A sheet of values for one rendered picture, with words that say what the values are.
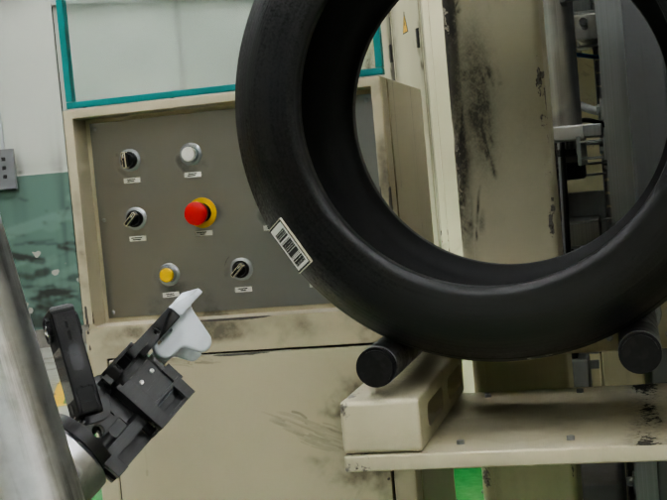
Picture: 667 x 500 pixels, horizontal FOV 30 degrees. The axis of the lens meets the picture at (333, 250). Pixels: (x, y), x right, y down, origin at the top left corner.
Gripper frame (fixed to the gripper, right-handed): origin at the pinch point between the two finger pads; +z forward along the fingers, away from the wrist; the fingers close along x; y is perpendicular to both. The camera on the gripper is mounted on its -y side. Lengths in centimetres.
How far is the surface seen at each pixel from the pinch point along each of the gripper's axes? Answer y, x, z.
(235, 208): -4, -64, 45
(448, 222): 53, -270, 210
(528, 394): 42, -18, 30
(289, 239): 4.2, 0.7, 12.8
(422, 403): 27.0, 0.9, 8.8
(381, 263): 13.1, 7.0, 14.8
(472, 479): 119, -277, 141
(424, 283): 17.7, 8.8, 15.5
